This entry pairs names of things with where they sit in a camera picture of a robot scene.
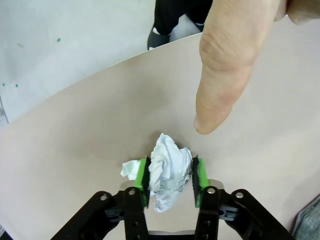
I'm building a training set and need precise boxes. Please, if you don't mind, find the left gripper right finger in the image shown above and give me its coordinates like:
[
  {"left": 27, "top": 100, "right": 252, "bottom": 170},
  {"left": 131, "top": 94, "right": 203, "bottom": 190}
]
[{"left": 191, "top": 156, "right": 296, "bottom": 240}]

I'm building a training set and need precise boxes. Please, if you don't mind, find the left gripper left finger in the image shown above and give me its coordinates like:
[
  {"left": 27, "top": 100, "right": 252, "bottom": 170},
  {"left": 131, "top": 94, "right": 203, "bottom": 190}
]
[{"left": 51, "top": 156, "right": 151, "bottom": 240}]

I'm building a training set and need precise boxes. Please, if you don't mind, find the white tissue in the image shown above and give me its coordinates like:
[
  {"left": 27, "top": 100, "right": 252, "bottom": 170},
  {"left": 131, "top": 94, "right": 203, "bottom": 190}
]
[{"left": 120, "top": 132, "right": 194, "bottom": 214}]

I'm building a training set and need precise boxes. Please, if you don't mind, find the person's right hand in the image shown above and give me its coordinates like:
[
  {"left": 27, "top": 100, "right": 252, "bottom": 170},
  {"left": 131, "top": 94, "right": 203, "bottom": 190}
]
[{"left": 193, "top": 0, "right": 320, "bottom": 136}]

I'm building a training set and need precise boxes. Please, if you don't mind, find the grey fabric basket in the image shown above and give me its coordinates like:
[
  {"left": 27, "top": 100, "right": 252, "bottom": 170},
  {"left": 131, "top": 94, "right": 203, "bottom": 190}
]
[{"left": 291, "top": 197, "right": 320, "bottom": 240}]

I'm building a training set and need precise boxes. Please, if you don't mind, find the person in white sweater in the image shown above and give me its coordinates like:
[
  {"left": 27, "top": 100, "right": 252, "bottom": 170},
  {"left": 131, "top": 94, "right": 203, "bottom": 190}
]
[{"left": 146, "top": 0, "right": 213, "bottom": 51}]

